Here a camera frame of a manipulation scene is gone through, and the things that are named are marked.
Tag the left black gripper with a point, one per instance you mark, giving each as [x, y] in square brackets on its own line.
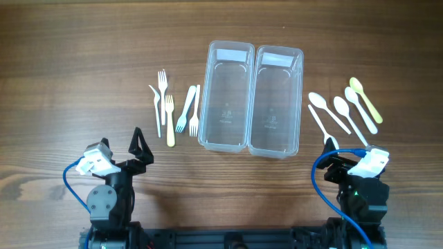
[127, 164]

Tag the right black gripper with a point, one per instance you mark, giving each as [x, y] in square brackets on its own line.
[340, 166]

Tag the white spoon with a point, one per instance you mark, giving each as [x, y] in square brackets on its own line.
[320, 102]
[342, 108]
[352, 97]
[322, 128]

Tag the light blue fork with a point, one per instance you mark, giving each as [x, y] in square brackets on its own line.
[182, 121]

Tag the yellow fork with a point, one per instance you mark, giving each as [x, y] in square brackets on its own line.
[169, 108]

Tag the cream white fork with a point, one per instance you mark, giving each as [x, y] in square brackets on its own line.
[194, 121]

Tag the bent white fork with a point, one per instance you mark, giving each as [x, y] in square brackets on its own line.
[157, 99]

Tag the tall white fork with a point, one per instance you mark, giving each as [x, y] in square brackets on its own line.
[163, 85]

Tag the yellow-green spoon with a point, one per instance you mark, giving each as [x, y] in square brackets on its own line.
[358, 88]

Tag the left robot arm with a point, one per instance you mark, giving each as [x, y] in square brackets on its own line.
[111, 204]

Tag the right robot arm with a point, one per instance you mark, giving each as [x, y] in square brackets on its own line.
[362, 196]

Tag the right clear plastic container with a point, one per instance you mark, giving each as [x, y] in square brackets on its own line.
[277, 100]

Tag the clear plastic container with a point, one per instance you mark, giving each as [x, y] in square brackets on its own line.
[226, 95]
[277, 100]

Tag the left clear plastic container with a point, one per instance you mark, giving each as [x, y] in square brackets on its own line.
[226, 95]

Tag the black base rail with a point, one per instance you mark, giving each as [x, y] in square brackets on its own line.
[299, 237]

